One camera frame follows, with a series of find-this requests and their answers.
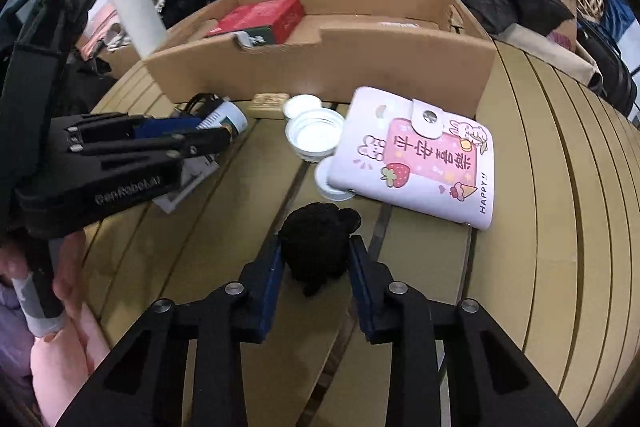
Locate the red rectangular box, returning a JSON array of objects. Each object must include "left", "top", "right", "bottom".
[{"left": 205, "top": 0, "right": 306, "bottom": 45}]

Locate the white cylinder bottle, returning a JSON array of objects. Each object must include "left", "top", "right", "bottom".
[{"left": 107, "top": 0, "right": 168, "bottom": 58}]

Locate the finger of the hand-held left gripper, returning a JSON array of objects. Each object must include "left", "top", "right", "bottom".
[
  {"left": 70, "top": 127, "right": 232, "bottom": 160},
  {"left": 65, "top": 111, "right": 207, "bottom": 142}
]

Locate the white tube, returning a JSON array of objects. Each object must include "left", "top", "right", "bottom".
[{"left": 196, "top": 101, "right": 248, "bottom": 138}]

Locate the black backpack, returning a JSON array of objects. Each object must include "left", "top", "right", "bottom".
[{"left": 575, "top": 21, "right": 639, "bottom": 118}]

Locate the person's pink clothing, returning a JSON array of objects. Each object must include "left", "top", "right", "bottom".
[{"left": 0, "top": 282, "right": 112, "bottom": 427}]

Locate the blue bag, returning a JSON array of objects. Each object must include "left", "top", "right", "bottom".
[{"left": 582, "top": 0, "right": 640, "bottom": 42}]

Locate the black fuzzy hair scrunchie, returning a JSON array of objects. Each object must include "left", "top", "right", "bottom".
[{"left": 277, "top": 202, "right": 362, "bottom": 299}]

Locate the pink cartoon card wallet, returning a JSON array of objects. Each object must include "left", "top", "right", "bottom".
[{"left": 326, "top": 87, "right": 496, "bottom": 230}]

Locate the small white round lid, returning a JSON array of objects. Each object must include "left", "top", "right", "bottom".
[{"left": 282, "top": 95, "right": 323, "bottom": 120}]

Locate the white plastic lid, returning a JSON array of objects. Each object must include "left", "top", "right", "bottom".
[{"left": 285, "top": 109, "right": 346, "bottom": 164}]

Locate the black cable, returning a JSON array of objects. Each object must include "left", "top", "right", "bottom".
[{"left": 172, "top": 93, "right": 232, "bottom": 120}]

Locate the person's left hand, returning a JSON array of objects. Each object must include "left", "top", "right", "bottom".
[{"left": 0, "top": 231, "right": 87, "bottom": 325}]

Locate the beige tote bag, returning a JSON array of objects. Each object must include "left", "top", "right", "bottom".
[{"left": 492, "top": 24, "right": 606, "bottom": 94}]

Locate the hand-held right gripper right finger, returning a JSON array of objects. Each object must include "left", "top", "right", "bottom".
[{"left": 347, "top": 234, "right": 581, "bottom": 427}]

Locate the small wooden block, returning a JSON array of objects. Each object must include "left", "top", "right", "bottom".
[{"left": 250, "top": 93, "right": 291, "bottom": 120}]

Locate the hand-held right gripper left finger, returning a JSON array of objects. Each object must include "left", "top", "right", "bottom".
[{"left": 55, "top": 234, "right": 286, "bottom": 427}]

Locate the small white green packet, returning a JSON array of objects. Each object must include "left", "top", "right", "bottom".
[{"left": 234, "top": 31, "right": 267, "bottom": 51}]

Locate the open cardboard box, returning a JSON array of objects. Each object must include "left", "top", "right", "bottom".
[{"left": 142, "top": 0, "right": 497, "bottom": 118}]

